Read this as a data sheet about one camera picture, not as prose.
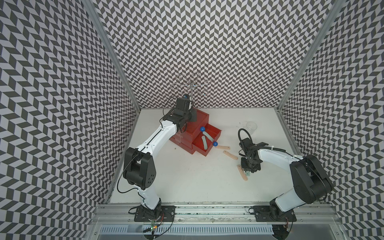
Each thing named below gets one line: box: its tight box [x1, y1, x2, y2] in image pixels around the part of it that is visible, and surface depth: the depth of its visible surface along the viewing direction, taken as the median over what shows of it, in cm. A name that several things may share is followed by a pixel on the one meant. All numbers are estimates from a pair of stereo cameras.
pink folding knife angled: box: [223, 150, 239, 160], surface depth 98 cm
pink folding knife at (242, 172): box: [237, 164, 248, 181], surface depth 88 cm
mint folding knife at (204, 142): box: [201, 135, 208, 150], surface depth 92 cm
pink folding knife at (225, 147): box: [215, 145, 231, 150], surface depth 99 cm
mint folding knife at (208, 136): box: [202, 131, 214, 142], surface depth 96 cm
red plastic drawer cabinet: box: [169, 108, 222, 157], surface depth 89 cm
